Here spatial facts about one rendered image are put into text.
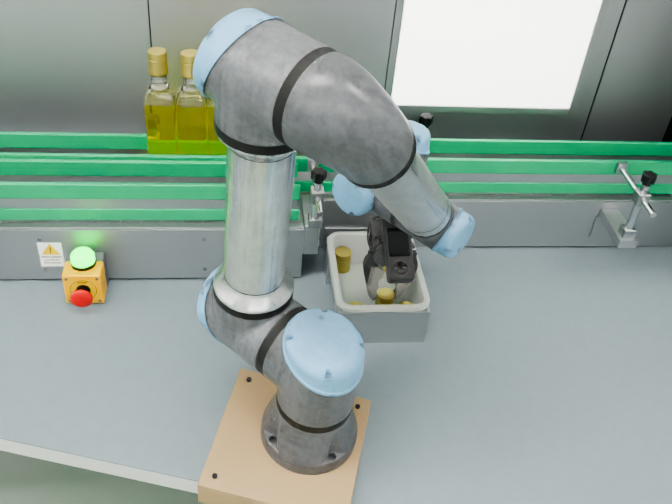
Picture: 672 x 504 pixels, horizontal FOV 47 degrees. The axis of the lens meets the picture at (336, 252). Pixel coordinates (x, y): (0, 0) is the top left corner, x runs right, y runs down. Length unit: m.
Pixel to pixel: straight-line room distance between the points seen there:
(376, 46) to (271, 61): 0.80
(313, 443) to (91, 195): 0.62
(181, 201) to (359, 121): 0.72
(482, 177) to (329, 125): 0.86
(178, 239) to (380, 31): 0.57
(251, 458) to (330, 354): 0.24
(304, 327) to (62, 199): 0.60
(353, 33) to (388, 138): 0.78
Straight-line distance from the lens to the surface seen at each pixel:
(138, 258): 1.55
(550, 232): 1.75
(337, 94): 0.81
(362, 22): 1.60
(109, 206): 1.50
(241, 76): 0.86
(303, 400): 1.11
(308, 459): 1.20
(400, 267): 1.33
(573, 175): 1.71
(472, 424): 1.38
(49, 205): 1.52
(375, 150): 0.83
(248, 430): 1.26
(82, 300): 1.50
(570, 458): 1.39
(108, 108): 1.72
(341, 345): 1.09
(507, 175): 1.65
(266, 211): 0.98
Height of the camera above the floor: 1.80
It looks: 39 degrees down
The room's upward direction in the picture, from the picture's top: 6 degrees clockwise
